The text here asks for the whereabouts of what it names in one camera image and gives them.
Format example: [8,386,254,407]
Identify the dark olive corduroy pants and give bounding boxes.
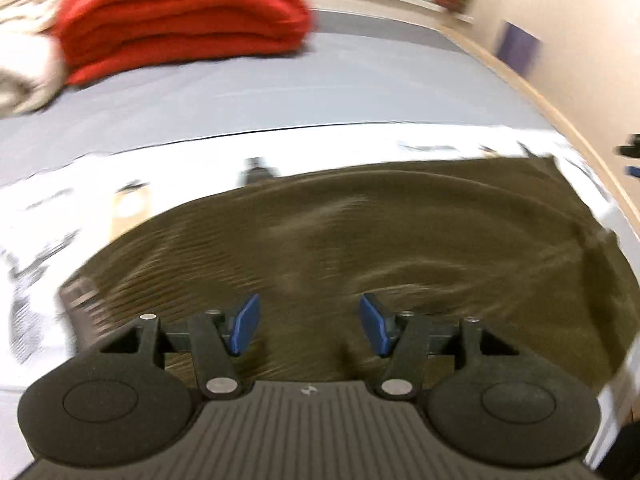
[60,157,639,389]

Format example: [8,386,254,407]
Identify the grey printed bed sheet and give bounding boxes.
[0,8,640,470]

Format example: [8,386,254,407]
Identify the red folded quilt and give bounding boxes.
[54,0,312,86]

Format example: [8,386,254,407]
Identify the purple rolled yoga mat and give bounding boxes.
[496,22,542,78]

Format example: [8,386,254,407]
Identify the wooden bed frame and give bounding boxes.
[436,25,639,234]

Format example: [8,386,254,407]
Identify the cream folded fleece blanket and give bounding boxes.
[1,0,66,117]

